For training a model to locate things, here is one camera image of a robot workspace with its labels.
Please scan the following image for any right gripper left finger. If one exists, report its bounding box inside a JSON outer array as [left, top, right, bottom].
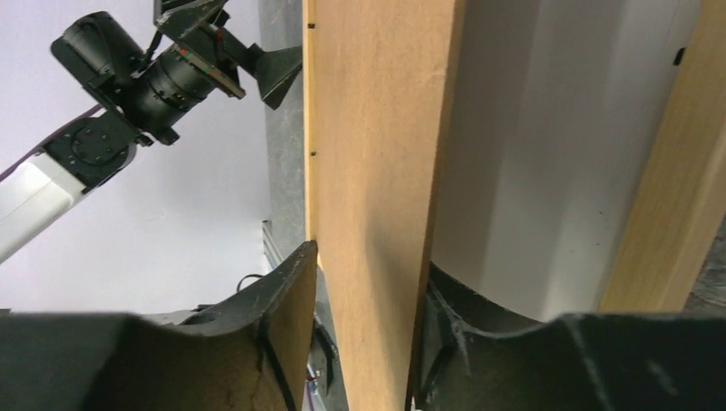
[[1, 241, 318, 410]]

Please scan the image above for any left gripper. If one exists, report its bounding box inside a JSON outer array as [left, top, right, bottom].
[[116, 0, 302, 145]]

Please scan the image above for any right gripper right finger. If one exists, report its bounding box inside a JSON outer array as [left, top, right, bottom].
[[415, 266, 725, 410]]

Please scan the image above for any wooden picture frame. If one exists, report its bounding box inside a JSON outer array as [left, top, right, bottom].
[[598, 1, 725, 313]]

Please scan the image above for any sunflower photo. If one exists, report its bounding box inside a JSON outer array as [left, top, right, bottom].
[[431, 1, 700, 321]]

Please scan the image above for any brown backing board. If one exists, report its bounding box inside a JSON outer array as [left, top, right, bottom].
[[303, 1, 467, 410]]

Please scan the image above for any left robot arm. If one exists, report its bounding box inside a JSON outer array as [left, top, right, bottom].
[[1, 1, 303, 259]]

